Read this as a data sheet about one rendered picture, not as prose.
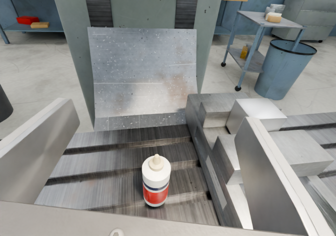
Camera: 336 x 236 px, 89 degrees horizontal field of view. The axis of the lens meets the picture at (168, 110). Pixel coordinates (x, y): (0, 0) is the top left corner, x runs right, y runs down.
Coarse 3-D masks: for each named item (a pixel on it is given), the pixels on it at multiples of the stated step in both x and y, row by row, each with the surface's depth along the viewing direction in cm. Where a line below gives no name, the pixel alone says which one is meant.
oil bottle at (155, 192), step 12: (156, 156) 22; (144, 168) 23; (156, 168) 22; (168, 168) 24; (144, 180) 24; (156, 180) 22; (168, 180) 25; (144, 192) 26; (156, 192) 24; (156, 204) 27
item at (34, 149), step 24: (48, 120) 8; (72, 120) 10; (0, 144) 6; (24, 144) 7; (48, 144) 8; (0, 168) 6; (24, 168) 7; (48, 168) 8; (0, 192) 6; (24, 192) 7
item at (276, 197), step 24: (240, 144) 10; (264, 144) 8; (240, 168) 9; (264, 168) 7; (288, 168) 7; (264, 192) 7; (288, 192) 6; (264, 216) 7; (288, 216) 5; (312, 216) 5
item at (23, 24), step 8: (8, 0) 319; (232, 0) 326; (240, 0) 328; (224, 8) 397; (240, 8) 340; (16, 16) 336; (24, 16) 332; (32, 16) 336; (224, 16) 407; (0, 24) 291; (16, 24) 323; (24, 24) 326; (32, 24) 312; (40, 24) 315; (48, 24) 327; (56, 24) 340; (0, 32) 294; (24, 32) 355; (216, 32) 370; (224, 32) 374; (8, 40) 308; (232, 40) 379
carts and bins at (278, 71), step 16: (256, 16) 211; (272, 16) 187; (256, 48) 270; (272, 48) 195; (288, 48) 216; (304, 48) 204; (224, 64) 287; (240, 64) 224; (256, 64) 227; (272, 64) 199; (288, 64) 188; (304, 64) 188; (240, 80) 220; (272, 80) 206; (288, 80) 200; (0, 96) 156; (272, 96) 217; (0, 112) 158
